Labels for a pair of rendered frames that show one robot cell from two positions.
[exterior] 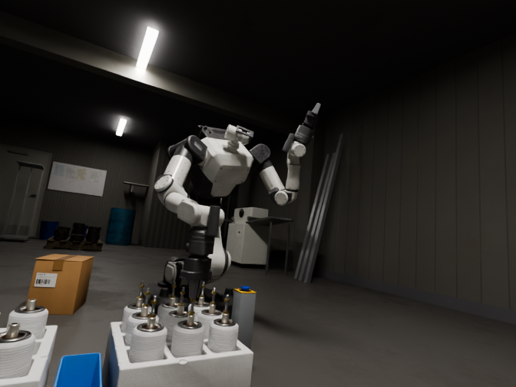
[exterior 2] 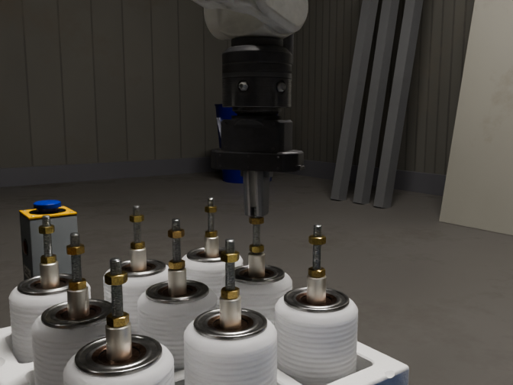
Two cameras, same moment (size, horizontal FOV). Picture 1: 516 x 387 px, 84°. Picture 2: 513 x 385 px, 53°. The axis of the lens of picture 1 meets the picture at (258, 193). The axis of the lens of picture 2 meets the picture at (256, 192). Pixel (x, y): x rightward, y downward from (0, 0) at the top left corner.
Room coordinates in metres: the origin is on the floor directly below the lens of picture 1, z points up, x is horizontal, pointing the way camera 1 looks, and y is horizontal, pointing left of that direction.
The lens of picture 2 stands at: (1.02, 0.83, 0.46)
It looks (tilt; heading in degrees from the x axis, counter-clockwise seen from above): 9 degrees down; 264
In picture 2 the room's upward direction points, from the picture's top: straight up
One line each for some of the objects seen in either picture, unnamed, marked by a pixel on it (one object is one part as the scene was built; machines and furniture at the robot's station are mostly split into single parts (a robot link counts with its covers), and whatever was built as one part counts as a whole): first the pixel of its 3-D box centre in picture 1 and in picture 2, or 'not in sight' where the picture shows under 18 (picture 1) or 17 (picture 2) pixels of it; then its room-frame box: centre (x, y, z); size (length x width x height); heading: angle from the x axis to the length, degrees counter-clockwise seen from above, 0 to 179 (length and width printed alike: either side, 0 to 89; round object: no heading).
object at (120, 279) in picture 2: not in sight; (116, 277); (1.09, 0.39, 0.32); 0.02 x 0.02 x 0.01; 77
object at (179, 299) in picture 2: (180, 314); (177, 292); (1.05, 0.23, 0.25); 0.08 x 0.08 x 0.01
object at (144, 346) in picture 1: (145, 361); (314, 373); (0.89, 0.27, 0.16); 0.10 x 0.10 x 0.18
